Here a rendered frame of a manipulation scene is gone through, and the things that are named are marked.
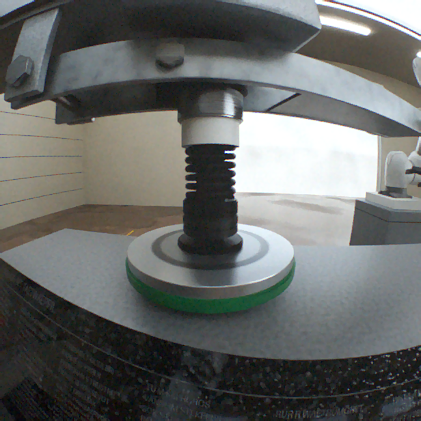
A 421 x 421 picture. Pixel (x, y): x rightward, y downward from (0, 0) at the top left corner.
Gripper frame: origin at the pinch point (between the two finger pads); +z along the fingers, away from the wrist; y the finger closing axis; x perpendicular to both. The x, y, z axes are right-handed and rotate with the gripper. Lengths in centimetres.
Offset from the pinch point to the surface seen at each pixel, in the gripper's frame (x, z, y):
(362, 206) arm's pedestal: -26.5, 25.0, -12.2
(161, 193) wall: -148, 419, -253
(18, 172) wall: -226, 186, -527
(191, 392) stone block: -76, -80, -82
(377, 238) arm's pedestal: -41.4, 4.9, -5.6
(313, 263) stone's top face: -63, -59, -69
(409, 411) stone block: -68, -85, -61
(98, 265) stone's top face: -80, -65, -101
